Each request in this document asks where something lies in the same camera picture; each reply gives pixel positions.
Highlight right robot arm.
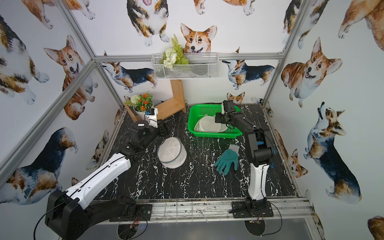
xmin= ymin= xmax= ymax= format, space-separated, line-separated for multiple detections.
xmin=215 ymin=112 xmax=275 ymax=215

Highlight artificial fern and white flowers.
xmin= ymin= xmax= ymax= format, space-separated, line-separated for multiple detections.
xmin=159 ymin=35 xmax=189 ymax=70

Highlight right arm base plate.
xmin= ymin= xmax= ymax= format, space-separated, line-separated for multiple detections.
xmin=229 ymin=200 xmax=274 ymax=219

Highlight artificial flower plant in pot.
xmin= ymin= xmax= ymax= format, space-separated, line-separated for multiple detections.
xmin=124 ymin=92 xmax=154 ymax=113

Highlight teal rubber glove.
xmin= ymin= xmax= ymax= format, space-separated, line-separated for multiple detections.
xmin=214 ymin=144 xmax=240 ymax=176

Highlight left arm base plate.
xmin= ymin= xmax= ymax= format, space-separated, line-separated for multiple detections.
xmin=109 ymin=204 xmax=153 ymax=222

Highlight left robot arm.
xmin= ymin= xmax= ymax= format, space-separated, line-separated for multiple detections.
xmin=41 ymin=120 xmax=170 ymax=240

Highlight green plastic basket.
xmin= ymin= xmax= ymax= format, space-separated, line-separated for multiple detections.
xmin=188 ymin=104 xmax=243 ymax=139

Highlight white wire wall basket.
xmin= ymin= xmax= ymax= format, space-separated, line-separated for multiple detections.
xmin=151 ymin=53 xmax=219 ymax=80

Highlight wooden shelf stand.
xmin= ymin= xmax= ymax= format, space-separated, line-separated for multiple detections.
xmin=124 ymin=79 xmax=187 ymax=123

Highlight white plant pot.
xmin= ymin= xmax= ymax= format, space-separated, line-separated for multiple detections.
xmin=134 ymin=105 xmax=146 ymax=121

